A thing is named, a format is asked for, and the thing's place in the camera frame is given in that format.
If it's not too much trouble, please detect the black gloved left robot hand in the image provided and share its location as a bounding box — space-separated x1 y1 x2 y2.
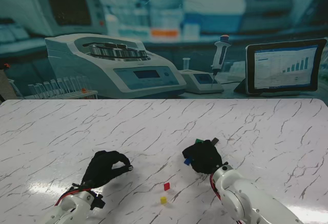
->
83 150 134 188

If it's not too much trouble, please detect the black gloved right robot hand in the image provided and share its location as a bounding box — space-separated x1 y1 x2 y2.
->
182 140 223 175

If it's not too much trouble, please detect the beige board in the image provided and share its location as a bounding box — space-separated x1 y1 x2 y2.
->
0 69 14 99

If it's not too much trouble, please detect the printed laboratory backdrop banner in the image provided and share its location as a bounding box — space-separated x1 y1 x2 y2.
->
0 0 328 99

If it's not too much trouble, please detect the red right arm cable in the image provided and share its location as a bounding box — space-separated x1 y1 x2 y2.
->
209 173 223 202

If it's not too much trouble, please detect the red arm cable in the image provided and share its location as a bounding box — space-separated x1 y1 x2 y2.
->
55 187 92 206
209 173 223 202

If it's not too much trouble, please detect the black left wrist camera bracket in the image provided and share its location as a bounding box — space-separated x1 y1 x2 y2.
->
89 193 106 210

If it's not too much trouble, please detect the red left arm cable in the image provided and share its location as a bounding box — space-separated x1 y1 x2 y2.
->
55 187 92 206

